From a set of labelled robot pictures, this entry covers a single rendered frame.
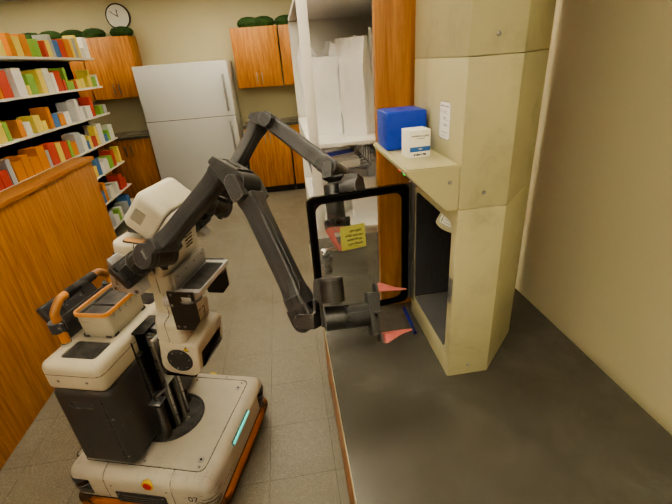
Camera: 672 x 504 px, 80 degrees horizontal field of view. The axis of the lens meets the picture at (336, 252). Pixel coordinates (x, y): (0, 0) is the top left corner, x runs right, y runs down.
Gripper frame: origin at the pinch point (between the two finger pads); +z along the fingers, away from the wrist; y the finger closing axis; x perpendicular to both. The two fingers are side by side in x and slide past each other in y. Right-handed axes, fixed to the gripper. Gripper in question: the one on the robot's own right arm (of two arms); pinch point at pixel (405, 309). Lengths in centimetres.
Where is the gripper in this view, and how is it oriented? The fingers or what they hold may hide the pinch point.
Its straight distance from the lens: 99.3
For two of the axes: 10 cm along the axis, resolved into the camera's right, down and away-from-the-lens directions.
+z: 9.9, -1.1, 0.8
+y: -1.2, -9.8, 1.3
